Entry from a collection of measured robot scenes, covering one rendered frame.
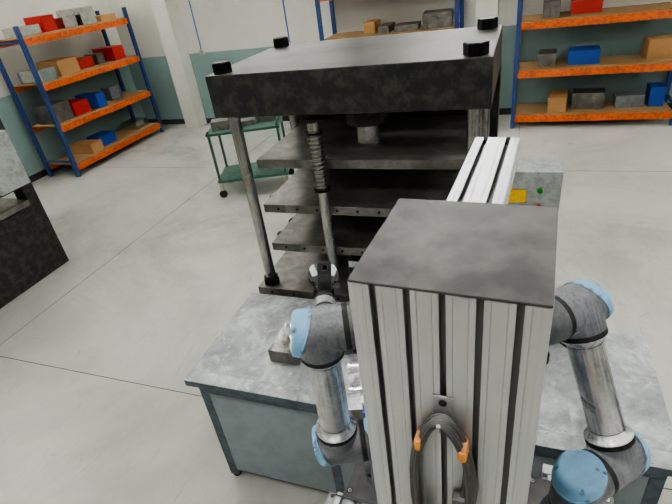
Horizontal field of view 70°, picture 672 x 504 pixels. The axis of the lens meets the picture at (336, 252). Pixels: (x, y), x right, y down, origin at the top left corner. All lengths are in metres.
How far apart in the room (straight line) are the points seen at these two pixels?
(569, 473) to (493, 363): 0.77
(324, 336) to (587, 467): 0.72
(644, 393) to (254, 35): 8.17
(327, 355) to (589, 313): 0.62
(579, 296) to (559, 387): 0.99
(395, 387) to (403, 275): 0.19
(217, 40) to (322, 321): 8.68
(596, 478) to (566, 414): 0.76
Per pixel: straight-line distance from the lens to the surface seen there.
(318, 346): 1.14
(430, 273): 0.62
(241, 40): 9.36
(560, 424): 2.10
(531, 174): 2.37
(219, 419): 2.65
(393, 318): 0.64
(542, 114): 7.71
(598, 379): 1.37
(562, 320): 1.23
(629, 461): 1.48
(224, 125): 6.13
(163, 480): 3.18
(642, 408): 2.24
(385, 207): 2.47
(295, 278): 2.93
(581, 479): 1.39
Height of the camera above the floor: 2.38
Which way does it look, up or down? 31 degrees down
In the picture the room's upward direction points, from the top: 8 degrees counter-clockwise
